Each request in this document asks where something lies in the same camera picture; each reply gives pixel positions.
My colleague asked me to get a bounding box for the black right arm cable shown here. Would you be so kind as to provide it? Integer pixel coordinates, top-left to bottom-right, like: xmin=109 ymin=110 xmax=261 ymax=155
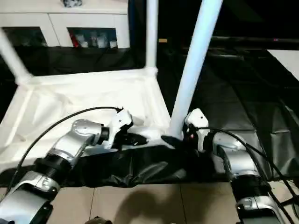
xmin=196 ymin=126 xmax=299 ymax=210

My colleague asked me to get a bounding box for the white plastic table top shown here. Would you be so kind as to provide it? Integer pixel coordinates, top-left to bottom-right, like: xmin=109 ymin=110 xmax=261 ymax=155
xmin=0 ymin=68 xmax=174 ymax=171

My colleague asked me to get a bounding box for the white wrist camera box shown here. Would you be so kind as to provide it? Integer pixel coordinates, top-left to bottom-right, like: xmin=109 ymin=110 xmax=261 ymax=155
xmin=184 ymin=108 xmax=210 ymax=151
xmin=104 ymin=108 xmax=133 ymax=149

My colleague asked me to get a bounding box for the white flat board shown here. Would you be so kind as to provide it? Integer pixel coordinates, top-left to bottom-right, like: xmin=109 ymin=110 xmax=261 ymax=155
xmin=267 ymin=49 xmax=299 ymax=80

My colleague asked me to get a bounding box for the white cabinet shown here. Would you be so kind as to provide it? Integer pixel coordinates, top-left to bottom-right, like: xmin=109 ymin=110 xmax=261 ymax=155
xmin=0 ymin=0 xmax=130 ymax=49

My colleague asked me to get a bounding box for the white plastic table leg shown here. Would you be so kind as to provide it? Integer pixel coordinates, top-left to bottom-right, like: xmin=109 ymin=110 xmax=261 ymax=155
xmin=167 ymin=0 xmax=224 ymax=139
xmin=0 ymin=28 xmax=33 ymax=84
xmin=145 ymin=0 xmax=159 ymax=75

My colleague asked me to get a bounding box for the black mat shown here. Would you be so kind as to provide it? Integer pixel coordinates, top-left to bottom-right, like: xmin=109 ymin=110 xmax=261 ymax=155
xmin=0 ymin=44 xmax=299 ymax=187

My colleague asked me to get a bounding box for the grey object on cabinet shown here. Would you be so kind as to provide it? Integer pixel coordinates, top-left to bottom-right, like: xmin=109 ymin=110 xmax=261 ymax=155
xmin=61 ymin=0 xmax=83 ymax=8

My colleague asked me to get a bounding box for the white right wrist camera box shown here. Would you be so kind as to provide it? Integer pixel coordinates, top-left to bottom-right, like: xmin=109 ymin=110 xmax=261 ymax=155
xmin=184 ymin=108 xmax=210 ymax=151

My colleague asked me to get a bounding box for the grey robot foot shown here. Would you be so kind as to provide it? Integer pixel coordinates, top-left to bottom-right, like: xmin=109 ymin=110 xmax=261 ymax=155
xmin=86 ymin=217 xmax=113 ymax=224

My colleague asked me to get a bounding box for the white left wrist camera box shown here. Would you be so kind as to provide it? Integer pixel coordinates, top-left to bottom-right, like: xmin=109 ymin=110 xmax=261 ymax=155
xmin=104 ymin=108 xmax=133 ymax=149

